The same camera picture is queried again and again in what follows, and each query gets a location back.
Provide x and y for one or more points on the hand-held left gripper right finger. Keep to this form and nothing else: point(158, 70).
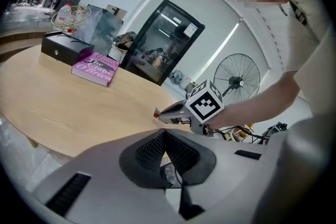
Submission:
point(231, 165)

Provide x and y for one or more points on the black round-base standing fan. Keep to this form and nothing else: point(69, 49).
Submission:
point(236, 81)

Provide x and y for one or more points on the cardboard sheet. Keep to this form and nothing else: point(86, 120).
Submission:
point(116, 11)

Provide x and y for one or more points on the wooden steps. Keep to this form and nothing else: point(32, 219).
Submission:
point(21, 39)

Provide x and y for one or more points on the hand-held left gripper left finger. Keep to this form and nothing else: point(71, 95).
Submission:
point(105, 165)

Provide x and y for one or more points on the blue cloth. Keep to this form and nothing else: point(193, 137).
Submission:
point(179, 80)

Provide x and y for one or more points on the black glass-door fridge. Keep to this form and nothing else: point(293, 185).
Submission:
point(162, 42)

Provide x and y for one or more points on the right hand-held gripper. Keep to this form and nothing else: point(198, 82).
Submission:
point(204, 105)

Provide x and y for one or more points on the person's white shirt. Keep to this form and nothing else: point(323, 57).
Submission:
point(315, 60)

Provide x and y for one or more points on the clear water jug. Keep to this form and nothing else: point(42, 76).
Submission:
point(65, 11)

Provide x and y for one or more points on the wooden coffee table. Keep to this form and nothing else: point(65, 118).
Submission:
point(65, 107)

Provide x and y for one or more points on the person's right forearm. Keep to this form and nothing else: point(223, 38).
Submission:
point(252, 107)

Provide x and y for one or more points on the grey plastic-wrapped bin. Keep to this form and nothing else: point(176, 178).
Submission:
point(105, 31)

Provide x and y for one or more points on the small red snack packet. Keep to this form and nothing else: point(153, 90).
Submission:
point(157, 114)

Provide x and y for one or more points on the black box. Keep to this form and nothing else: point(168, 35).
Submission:
point(65, 47)

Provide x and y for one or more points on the pink book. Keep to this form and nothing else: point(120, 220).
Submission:
point(95, 69)

